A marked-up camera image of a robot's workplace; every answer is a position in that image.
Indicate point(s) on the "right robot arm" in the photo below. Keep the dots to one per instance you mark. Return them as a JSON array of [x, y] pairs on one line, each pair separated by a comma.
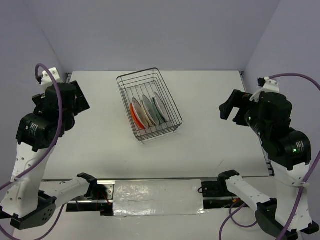
[[268, 113]]

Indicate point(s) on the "orange plate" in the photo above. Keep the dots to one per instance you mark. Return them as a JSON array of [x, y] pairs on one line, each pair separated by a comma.
[[134, 117]]

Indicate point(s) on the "red patterned white plate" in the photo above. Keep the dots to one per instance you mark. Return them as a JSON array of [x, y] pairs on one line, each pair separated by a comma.
[[161, 107]]

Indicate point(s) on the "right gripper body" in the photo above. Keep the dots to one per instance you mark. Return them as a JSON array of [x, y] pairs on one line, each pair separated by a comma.
[[246, 106]]

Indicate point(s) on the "white ringed plate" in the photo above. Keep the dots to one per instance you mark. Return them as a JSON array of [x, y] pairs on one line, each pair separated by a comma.
[[148, 107]]

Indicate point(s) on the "wire dish rack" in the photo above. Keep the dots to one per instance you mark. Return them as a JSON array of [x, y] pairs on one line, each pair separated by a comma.
[[146, 82]]

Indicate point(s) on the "green blue patterned plate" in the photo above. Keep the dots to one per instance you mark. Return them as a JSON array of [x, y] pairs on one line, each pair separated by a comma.
[[158, 114]]

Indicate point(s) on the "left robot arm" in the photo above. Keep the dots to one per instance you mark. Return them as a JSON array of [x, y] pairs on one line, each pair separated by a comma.
[[24, 203]]

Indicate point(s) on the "cream plate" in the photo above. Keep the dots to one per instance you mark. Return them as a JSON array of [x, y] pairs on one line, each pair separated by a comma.
[[141, 114]]

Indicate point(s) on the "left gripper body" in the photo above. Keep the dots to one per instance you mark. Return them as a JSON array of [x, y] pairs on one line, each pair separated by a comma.
[[81, 104]]

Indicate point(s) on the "silver foil sheet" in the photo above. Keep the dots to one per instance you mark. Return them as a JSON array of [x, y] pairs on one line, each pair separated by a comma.
[[157, 198]]

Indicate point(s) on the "black mounting rail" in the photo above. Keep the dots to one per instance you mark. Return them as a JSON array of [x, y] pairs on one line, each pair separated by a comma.
[[101, 201]]

